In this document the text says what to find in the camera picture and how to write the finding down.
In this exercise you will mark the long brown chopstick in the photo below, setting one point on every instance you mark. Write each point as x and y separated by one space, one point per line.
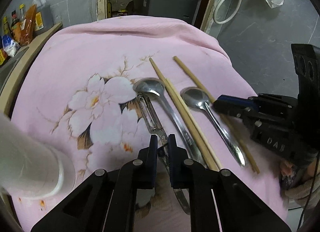
176 109

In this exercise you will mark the dark grey cabinet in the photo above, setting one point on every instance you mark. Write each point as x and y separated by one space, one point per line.
179 9

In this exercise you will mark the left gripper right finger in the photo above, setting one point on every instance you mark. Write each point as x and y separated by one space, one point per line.
185 173

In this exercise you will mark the white salt bag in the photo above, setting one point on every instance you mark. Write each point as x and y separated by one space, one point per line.
10 46

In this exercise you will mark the white utensil holder cup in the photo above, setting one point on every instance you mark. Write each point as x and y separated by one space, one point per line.
30 169

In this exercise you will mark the dark brown bamboo chopstick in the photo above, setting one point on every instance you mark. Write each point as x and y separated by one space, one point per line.
225 119

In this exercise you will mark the large oil jug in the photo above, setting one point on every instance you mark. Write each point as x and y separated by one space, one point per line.
43 18

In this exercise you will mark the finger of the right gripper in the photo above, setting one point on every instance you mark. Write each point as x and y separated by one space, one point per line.
236 106

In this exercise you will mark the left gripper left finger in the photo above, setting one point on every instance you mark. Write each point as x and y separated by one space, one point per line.
147 171

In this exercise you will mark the steel vegetable peeler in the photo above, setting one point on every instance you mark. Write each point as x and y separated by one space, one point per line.
155 127

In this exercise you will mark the dark soy sauce bottle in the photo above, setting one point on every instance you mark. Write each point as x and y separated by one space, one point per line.
15 27

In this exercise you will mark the pale chopstick beside spoon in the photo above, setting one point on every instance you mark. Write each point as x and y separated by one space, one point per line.
202 143

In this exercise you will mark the orange snack bag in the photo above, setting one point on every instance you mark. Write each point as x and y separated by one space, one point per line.
27 32

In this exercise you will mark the small steel spoon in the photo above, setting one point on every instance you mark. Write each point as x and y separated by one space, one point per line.
198 99

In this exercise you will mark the pink floral tablecloth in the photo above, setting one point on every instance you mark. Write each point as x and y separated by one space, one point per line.
78 97

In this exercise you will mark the operator right hand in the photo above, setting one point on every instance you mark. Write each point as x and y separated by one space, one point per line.
289 174

